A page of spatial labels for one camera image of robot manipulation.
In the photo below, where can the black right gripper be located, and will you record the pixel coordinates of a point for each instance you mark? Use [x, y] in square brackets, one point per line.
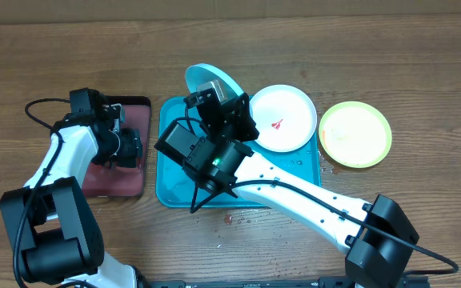
[242, 122]

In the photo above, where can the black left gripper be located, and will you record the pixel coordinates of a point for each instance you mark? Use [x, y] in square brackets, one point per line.
[133, 145]

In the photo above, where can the white plate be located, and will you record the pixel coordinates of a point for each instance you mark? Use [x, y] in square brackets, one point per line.
[285, 118]

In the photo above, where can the light blue plate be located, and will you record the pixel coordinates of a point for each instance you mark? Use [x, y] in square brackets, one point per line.
[200, 73]

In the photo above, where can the yellow-green plate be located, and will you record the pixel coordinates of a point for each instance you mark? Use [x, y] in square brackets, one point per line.
[355, 134]

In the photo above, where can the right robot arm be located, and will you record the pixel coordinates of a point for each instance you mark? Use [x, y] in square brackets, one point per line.
[376, 238]

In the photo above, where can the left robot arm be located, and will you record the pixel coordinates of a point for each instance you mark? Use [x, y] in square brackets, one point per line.
[52, 231]

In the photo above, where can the black tray with red water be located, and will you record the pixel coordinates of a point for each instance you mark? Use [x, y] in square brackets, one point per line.
[116, 181]

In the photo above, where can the teal plastic tray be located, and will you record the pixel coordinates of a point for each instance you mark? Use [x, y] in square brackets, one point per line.
[175, 190]

